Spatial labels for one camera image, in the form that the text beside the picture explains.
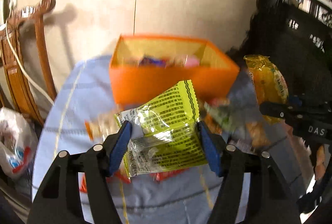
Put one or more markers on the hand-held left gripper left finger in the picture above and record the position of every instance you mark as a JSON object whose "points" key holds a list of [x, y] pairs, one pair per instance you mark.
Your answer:
{"points": [[119, 146]]}

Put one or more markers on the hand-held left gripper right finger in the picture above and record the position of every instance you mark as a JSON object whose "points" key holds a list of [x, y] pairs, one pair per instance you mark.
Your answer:
{"points": [[210, 149]]}

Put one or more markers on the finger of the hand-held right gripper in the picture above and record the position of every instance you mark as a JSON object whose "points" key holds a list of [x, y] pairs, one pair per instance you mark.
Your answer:
{"points": [[275, 111], [295, 101]]}

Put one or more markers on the yellow cake packet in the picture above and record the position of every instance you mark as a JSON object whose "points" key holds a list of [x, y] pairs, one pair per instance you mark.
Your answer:
{"points": [[264, 79]]}

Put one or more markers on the yellow-green snack packet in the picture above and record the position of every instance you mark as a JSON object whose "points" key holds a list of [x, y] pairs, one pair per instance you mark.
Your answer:
{"points": [[176, 115]]}

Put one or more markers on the orange cardboard box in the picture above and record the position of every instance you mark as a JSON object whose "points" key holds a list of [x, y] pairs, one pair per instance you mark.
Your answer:
{"points": [[145, 84]]}

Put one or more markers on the pink snack packet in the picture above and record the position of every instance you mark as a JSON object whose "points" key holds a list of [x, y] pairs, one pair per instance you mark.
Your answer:
{"points": [[193, 61]]}

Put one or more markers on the blue cookie packet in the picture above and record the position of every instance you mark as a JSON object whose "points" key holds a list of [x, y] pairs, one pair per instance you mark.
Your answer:
{"points": [[153, 61]]}

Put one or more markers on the person's right hand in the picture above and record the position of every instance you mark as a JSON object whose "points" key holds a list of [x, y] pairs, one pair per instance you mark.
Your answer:
{"points": [[321, 161]]}

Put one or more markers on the pile of snack packets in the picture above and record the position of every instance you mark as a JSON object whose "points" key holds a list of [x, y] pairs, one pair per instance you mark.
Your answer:
{"points": [[256, 133]]}

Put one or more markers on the dark carved wooden furniture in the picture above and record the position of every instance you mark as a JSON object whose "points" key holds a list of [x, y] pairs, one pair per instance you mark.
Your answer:
{"points": [[285, 40]]}

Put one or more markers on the blue checked tablecloth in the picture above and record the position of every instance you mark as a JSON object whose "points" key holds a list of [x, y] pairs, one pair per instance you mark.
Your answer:
{"points": [[168, 200]]}

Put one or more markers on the white plastic bag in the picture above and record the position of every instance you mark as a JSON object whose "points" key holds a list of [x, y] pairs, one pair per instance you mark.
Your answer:
{"points": [[15, 136]]}

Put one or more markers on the carved wooden chair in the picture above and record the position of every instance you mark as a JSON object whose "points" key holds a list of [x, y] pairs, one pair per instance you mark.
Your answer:
{"points": [[23, 89]]}

